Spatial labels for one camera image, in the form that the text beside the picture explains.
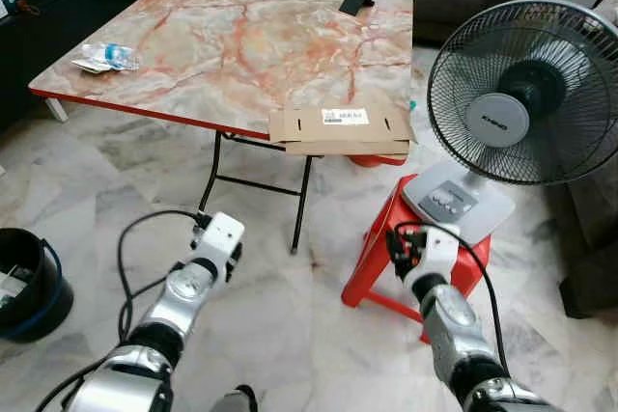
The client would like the black rubbish bin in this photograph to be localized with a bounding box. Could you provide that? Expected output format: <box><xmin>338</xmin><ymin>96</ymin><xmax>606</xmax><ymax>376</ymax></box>
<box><xmin>0</xmin><ymin>228</ymin><xmax>75</xmax><ymax>343</ymax></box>

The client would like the red plastic stool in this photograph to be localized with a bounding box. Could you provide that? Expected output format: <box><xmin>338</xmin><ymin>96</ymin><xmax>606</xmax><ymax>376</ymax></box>
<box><xmin>341</xmin><ymin>173</ymin><xmax>492</xmax><ymax>343</ymax></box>

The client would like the marble pattern folding table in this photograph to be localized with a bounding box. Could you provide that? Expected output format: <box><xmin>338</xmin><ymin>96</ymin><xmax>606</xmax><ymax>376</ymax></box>
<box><xmin>27</xmin><ymin>0</ymin><xmax>416</xmax><ymax>257</ymax></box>

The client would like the white plush toy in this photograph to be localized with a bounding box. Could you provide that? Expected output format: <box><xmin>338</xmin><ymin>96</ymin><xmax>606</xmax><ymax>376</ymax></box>
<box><xmin>594</xmin><ymin>0</ymin><xmax>618</xmax><ymax>29</ymax></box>

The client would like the grey robot leg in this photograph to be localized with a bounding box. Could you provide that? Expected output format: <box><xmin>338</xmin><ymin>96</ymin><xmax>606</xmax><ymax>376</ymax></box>
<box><xmin>211</xmin><ymin>385</ymin><xmax>260</xmax><ymax>412</ymax></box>

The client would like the dark grey footstool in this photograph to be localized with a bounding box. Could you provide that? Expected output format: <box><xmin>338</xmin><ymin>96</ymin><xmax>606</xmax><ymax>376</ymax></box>
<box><xmin>546</xmin><ymin>156</ymin><xmax>618</xmax><ymax>319</ymax></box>

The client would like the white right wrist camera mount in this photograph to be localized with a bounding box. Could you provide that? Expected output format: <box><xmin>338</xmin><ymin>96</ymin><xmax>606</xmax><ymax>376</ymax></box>
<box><xmin>413</xmin><ymin>224</ymin><xmax>463</xmax><ymax>283</ymax></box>

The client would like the brown cardboard box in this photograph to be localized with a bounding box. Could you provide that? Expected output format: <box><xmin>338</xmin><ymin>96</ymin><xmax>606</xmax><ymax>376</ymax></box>
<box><xmin>267</xmin><ymin>103</ymin><xmax>418</xmax><ymax>155</ymax></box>

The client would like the grey electric table fan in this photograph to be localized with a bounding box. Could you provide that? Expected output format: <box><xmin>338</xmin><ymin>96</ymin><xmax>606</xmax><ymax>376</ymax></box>
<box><xmin>399</xmin><ymin>0</ymin><xmax>618</xmax><ymax>244</ymax></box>

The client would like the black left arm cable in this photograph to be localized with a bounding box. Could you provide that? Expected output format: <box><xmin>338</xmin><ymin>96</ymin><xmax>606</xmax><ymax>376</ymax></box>
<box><xmin>34</xmin><ymin>209</ymin><xmax>209</xmax><ymax>412</ymax></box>

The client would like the crushed clear plastic bottle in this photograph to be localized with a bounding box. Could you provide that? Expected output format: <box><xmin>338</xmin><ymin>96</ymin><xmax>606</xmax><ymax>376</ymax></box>
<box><xmin>70</xmin><ymin>42</ymin><xmax>141</xmax><ymax>73</ymax></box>

